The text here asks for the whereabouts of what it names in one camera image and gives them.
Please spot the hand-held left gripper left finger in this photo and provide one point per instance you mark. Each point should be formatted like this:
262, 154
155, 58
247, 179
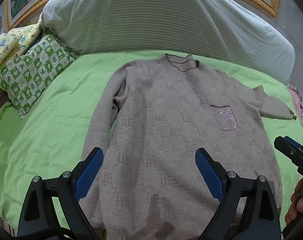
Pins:
90, 172

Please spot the green bed sheet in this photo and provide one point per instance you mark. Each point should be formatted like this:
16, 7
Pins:
49, 130

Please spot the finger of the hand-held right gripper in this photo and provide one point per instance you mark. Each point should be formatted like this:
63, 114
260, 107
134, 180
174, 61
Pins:
282, 143

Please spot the person's right hand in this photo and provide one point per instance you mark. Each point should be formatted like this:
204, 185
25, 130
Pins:
300, 205

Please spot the beige knit sweater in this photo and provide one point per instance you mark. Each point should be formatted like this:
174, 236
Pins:
171, 130

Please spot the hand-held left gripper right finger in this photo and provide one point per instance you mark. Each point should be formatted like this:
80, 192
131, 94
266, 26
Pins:
209, 172

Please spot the gold framed picture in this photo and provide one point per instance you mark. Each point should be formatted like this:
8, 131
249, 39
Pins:
21, 2

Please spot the green checkered patterned pillow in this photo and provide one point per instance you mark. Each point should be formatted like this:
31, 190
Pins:
39, 67

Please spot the striped white pillow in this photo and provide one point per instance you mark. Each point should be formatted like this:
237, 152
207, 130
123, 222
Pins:
154, 20

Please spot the pink printed cloth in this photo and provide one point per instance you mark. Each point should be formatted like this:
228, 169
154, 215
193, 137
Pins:
302, 105

